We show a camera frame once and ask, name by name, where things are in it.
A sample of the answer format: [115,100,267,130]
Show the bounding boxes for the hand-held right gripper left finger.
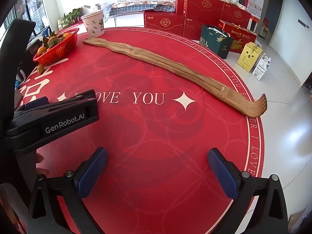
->
[27,147,109,234]

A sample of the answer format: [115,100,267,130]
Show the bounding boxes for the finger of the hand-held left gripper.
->
[24,90,97,111]

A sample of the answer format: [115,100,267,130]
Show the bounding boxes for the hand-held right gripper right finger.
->
[207,147,293,234]

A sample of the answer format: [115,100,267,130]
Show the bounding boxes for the person's left hand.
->
[36,153,50,177]

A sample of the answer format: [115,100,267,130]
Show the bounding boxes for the red plastic basket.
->
[33,28,80,65]

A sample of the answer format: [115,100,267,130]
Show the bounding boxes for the pile of leafy tangerines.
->
[36,32,74,55]

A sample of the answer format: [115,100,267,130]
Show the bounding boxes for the red printed tablecloth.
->
[15,27,262,234]

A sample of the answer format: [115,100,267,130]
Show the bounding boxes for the white floral paper cup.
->
[81,9,106,38]

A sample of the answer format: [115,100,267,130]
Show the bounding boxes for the potted green plant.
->
[58,8,84,28]

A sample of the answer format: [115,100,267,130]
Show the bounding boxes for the long wooden back scratcher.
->
[82,37,268,117]

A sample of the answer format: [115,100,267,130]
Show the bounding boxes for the blue plaid blanket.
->
[105,0,176,17]

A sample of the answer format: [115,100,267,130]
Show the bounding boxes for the glass door fridge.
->
[17,0,45,30]

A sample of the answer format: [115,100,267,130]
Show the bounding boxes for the white labelled box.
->
[252,53,272,81]

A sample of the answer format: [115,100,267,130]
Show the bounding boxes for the yellow carton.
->
[237,43,263,73]

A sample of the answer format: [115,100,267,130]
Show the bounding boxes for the dark green gift bag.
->
[200,25,234,59]

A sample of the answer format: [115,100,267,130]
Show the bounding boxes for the red apple carton with handle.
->
[218,20,258,53]

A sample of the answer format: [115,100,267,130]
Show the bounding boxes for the wall calendar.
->
[247,0,265,18]

